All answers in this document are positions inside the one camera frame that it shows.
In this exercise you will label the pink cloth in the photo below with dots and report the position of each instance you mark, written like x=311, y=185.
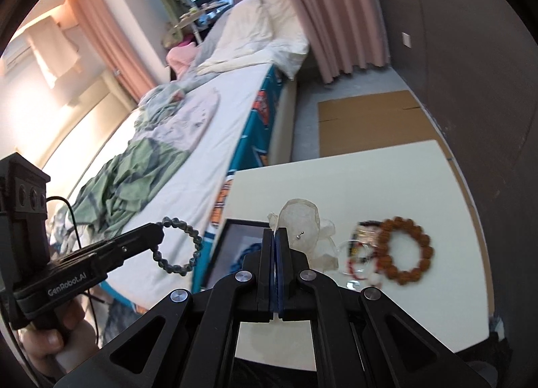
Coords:
x=180, y=58

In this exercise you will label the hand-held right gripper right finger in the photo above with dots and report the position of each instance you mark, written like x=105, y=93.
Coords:
x=286, y=278

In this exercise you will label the white round side table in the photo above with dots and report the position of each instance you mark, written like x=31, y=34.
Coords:
x=191, y=20

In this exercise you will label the black jewelry box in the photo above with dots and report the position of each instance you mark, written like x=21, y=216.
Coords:
x=248, y=236

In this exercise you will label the bed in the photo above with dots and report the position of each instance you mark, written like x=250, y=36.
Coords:
x=218, y=110

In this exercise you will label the translucent organza pouch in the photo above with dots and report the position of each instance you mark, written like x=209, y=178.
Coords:
x=300, y=215

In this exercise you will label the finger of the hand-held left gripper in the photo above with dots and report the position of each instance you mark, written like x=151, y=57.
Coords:
x=126, y=238
x=134, y=251

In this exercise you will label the beige headboard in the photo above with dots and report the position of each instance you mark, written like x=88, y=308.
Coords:
x=84, y=131

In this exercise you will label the white wall switch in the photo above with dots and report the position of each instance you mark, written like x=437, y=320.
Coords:
x=406, y=39

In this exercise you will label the light blue quilt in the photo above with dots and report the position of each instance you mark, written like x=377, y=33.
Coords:
x=168, y=93

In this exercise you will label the wide pink curtain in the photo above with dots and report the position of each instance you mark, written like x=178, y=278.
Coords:
x=328, y=13

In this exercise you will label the person's left hand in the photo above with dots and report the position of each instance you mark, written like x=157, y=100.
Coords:
x=46, y=346

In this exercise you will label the white duvet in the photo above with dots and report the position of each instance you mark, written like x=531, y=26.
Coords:
x=260, y=34

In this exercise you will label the white air conditioner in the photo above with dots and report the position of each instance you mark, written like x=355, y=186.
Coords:
x=17, y=55

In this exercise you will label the narrow pink curtain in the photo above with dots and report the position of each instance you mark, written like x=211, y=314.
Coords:
x=113, y=47

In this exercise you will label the white low table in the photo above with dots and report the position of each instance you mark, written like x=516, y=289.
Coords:
x=357, y=186

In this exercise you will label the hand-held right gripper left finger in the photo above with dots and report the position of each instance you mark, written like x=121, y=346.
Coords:
x=267, y=278

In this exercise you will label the white printed cloth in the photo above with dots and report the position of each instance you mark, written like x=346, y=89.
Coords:
x=189, y=118

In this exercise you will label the teal printed bedsheet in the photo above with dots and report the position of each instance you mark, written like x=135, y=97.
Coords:
x=256, y=118

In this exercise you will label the green striped blanket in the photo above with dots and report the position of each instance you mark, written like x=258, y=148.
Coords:
x=126, y=186

